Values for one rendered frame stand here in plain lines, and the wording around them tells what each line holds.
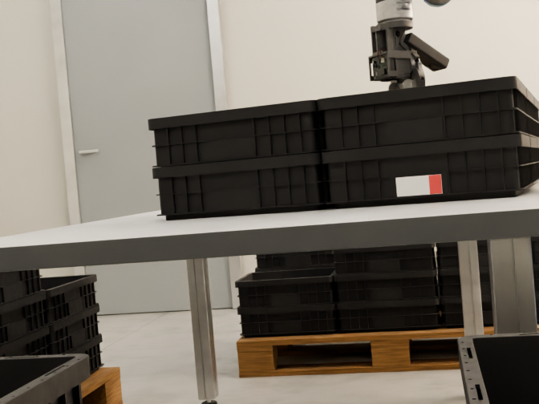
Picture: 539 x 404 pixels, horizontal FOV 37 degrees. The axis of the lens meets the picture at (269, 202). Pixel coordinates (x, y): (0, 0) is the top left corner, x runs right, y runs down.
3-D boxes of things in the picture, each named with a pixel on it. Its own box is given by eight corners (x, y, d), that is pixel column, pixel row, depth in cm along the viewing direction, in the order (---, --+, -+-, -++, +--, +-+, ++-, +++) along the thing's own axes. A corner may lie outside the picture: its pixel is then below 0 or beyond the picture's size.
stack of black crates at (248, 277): (344, 320, 349) (340, 266, 349) (337, 334, 320) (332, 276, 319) (253, 325, 357) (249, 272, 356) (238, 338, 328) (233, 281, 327)
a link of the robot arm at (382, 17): (398, 7, 174) (421, -3, 167) (399, 28, 174) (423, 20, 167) (368, 6, 171) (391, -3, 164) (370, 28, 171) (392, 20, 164)
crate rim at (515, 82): (527, 97, 181) (526, 86, 181) (516, 87, 153) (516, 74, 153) (353, 116, 196) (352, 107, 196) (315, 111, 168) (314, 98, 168)
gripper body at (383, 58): (369, 84, 171) (364, 27, 171) (403, 83, 175) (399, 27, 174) (390, 79, 164) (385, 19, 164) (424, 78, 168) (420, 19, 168)
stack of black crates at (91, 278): (30, 369, 302) (22, 278, 301) (107, 366, 296) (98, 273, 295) (-29, 400, 262) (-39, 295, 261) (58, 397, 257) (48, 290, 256)
